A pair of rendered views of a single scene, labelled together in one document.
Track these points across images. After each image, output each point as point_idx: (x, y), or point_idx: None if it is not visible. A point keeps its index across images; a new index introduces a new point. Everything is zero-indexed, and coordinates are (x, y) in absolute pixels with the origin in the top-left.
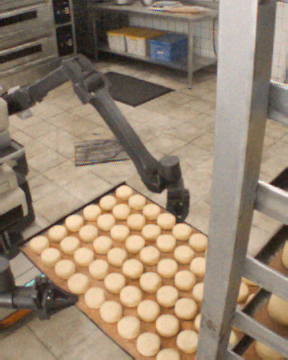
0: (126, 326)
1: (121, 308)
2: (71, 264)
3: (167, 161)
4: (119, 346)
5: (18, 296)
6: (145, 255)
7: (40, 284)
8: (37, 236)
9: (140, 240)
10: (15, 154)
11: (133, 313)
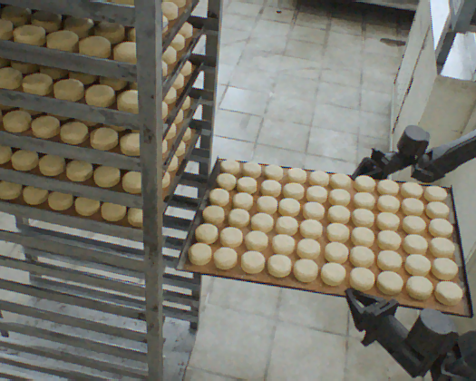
0: (296, 171)
1: (313, 180)
2: (386, 190)
3: (438, 318)
4: (291, 167)
5: (388, 152)
6: (339, 226)
7: (381, 157)
8: (445, 194)
9: (360, 238)
10: None
11: (304, 190)
